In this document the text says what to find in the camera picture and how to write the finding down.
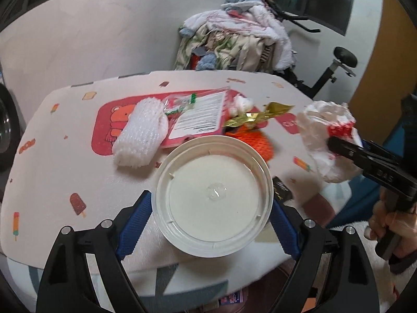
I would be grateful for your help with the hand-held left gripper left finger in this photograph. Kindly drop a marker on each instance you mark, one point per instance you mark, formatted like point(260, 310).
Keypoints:
point(136, 221)

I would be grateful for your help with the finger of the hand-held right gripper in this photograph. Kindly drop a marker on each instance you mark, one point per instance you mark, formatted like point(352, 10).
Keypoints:
point(345, 150)

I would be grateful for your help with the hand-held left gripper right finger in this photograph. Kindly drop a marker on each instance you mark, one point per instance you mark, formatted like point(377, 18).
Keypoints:
point(286, 231)

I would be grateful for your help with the white plastic bag red print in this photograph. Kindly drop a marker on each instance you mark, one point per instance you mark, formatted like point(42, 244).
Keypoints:
point(316, 137)

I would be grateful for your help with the white round plastic lid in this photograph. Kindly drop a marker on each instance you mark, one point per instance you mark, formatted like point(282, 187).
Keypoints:
point(211, 208)

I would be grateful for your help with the white foam net wrap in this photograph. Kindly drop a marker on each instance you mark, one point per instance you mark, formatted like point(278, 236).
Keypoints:
point(140, 133)

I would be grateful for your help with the orange foam net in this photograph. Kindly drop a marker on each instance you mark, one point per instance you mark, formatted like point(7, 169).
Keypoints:
point(257, 140)

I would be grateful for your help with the gold foil wrapper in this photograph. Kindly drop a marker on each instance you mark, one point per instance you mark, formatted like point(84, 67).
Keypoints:
point(257, 115)

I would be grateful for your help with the clear green-printed wrapper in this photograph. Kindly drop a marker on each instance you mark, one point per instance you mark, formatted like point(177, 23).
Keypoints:
point(177, 102)

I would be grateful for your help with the pink packet with white label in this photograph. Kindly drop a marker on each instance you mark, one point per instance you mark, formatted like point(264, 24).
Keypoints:
point(202, 114)

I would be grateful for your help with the person's right hand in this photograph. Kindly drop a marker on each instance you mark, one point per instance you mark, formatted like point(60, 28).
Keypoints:
point(379, 216)

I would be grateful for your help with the small black wrapper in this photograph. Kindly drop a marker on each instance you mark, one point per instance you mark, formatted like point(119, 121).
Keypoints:
point(280, 189)

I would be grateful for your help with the black exercise bike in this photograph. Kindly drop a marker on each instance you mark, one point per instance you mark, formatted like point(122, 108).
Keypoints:
point(321, 78)

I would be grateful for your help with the cartoon printed table mat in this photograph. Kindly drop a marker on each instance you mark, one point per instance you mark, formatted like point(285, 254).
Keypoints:
point(81, 163)

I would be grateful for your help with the pink snack packet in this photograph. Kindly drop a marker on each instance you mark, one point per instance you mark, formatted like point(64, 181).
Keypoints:
point(233, 298)

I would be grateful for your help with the brown wooden door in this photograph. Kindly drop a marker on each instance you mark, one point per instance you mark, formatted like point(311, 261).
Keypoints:
point(384, 55)

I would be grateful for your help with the crumpled white tissue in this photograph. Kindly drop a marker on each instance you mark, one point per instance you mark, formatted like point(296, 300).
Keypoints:
point(241, 103)

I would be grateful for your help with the dark window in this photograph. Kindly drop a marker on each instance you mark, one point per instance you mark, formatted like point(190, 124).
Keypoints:
point(325, 0)

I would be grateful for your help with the pile of clothes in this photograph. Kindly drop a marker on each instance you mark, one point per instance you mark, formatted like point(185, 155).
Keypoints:
point(234, 32)

